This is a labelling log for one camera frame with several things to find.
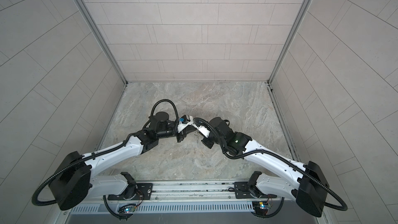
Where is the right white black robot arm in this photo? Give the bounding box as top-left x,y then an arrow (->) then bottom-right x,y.
194,117 -> 333,217

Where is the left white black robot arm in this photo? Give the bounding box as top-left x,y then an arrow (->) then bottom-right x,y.
48,112 -> 209,211

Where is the right circuit board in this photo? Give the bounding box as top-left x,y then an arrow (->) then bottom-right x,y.
252,202 -> 270,216

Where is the circuit board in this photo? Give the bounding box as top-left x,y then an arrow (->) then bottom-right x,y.
252,202 -> 270,216
118,204 -> 137,215

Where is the perforated vent strip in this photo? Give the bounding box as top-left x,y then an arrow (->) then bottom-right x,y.
70,201 -> 254,215

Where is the left circuit board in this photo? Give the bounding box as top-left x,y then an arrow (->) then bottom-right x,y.
118,204 -> 137,215

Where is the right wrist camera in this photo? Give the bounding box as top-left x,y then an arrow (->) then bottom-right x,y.
192,123 -> 210,138

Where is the aluminium mounting rail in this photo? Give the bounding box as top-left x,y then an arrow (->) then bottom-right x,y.
60,178 -> 322,205

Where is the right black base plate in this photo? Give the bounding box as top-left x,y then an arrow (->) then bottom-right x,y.
228,181 -> 277,199

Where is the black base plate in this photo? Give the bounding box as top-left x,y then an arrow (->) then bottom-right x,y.
228,181 -> 277,199
107,183 -> 153,201

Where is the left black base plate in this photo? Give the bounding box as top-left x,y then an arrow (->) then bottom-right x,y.
107,183 -> 153,201

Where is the right black corrugated cable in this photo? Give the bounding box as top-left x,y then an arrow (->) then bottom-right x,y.
192,117 -> 348,212

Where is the black corrugated cable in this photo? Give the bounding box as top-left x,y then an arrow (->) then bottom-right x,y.
31,99 -> 180,206
192,117 -> 348,212

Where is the left black corrugated cable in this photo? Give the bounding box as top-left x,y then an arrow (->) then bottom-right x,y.
31,99 -> 180,206

